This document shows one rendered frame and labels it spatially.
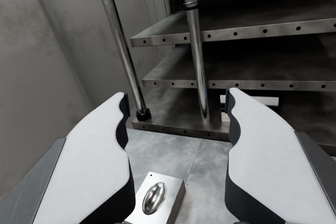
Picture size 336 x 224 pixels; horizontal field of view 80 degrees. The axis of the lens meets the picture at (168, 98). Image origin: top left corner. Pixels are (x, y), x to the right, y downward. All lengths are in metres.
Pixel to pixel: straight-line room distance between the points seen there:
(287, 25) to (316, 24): 0.09
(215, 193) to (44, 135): 1.76
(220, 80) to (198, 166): 0.43
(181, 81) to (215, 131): 0.33
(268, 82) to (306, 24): 0.27
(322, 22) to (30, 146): 2.20
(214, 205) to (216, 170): 0.15
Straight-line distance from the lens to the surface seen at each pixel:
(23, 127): 2.15
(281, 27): 0.95
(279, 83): 1.04
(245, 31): 0.95
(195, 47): 0.96
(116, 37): 1.12
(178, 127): 1.18
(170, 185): 0.81
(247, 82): 1.04
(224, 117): 1.16
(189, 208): 0.84
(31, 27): 2.18
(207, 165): 0.94
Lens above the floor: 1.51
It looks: 29 degrees down
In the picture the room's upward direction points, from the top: 13 degrees counter-clockwise
